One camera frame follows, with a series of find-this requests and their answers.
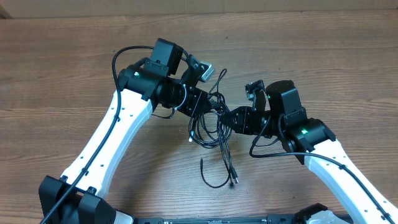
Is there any black cable bundle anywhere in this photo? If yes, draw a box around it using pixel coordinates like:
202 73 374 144
187 68 240 185

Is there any black cable silver plug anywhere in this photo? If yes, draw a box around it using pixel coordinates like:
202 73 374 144
200 158 235 189

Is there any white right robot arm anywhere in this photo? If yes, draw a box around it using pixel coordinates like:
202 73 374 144
220 80 397 223

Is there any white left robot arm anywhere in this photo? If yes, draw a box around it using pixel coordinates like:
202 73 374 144
39 39 215 224

